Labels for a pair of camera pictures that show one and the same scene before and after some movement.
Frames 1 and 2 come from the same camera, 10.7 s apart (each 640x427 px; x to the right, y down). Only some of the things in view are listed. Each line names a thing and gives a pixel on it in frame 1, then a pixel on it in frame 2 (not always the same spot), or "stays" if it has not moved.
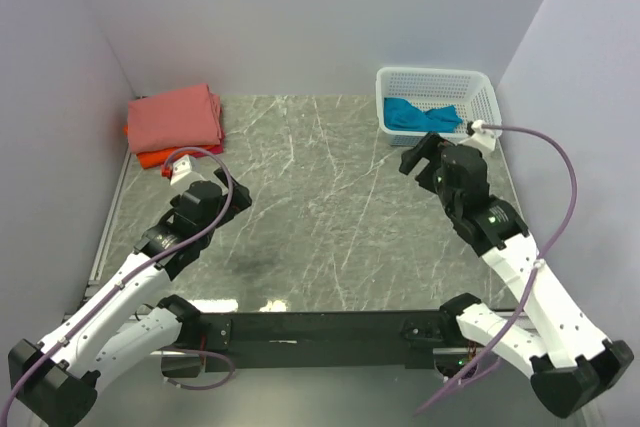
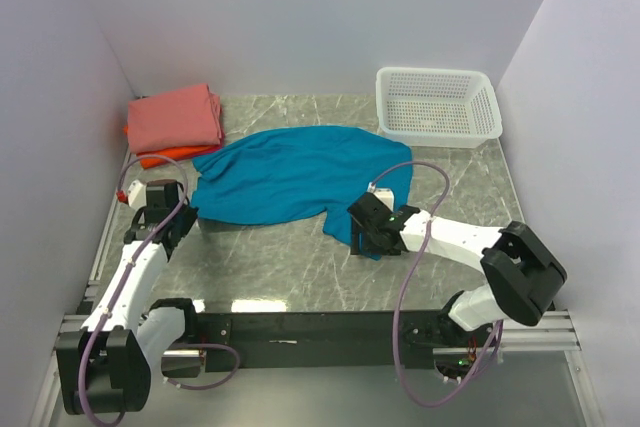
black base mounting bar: (319, 341) stays
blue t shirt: (400, 114) → (307, 173)
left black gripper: (235, 195) → (181, 222)
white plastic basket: (471, 92) stays
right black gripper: (426, 164) → (364, 226)
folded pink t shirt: (189, 117) stays
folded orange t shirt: (157, 157) stays
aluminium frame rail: (94, 280) stays
